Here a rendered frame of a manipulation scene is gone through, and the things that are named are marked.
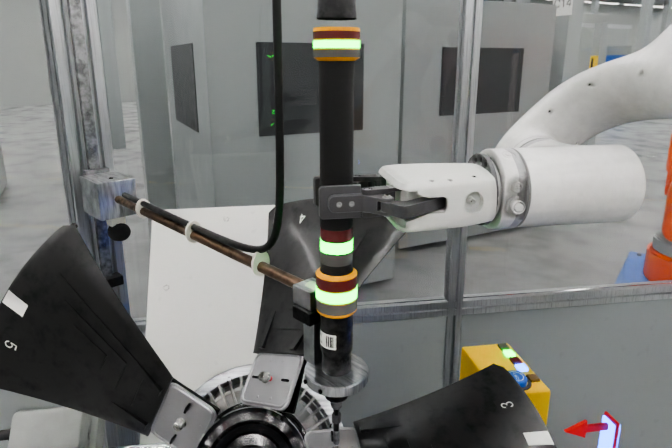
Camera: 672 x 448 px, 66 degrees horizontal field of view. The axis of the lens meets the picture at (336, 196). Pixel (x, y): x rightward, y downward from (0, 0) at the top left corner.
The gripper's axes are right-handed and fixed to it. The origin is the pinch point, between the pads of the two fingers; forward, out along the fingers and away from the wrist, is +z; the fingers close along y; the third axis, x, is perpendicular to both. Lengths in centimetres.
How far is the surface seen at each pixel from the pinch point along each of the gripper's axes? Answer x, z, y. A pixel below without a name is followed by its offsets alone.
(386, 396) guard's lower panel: -77, -24, 70
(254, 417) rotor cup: -22.9, 9.1, -2.3
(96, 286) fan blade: -11.6, 26.4, 8.4
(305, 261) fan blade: -12.9, 1.9, 15.3
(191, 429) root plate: -27.4, 16.4, 2.6
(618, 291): -50, -91, 70
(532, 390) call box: -42, -37, 22
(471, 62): 12, -44, 71
